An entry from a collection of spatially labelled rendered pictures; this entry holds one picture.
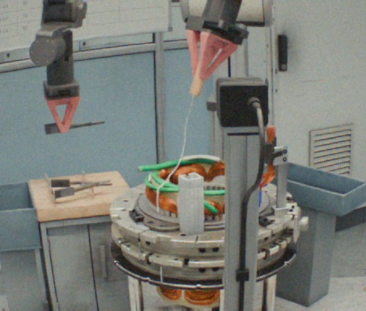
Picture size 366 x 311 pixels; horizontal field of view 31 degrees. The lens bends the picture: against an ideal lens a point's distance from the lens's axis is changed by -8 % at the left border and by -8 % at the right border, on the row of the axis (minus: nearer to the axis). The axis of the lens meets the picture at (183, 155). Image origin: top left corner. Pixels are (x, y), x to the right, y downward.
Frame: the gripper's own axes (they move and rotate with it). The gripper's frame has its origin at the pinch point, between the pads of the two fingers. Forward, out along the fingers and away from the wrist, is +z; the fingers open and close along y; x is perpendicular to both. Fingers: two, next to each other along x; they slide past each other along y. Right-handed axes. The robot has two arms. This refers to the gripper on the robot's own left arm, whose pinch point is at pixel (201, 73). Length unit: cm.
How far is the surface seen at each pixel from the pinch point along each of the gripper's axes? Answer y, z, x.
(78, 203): -19.7, 29.2, -3.2
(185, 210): 9.9, 20.6, -2.4
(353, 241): -131, 48, 236
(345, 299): 5, 35, 55
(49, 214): -20.3, 32.5, -8.3
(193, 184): 10.7, 16.3, -3.2
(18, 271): -26, 47, -10
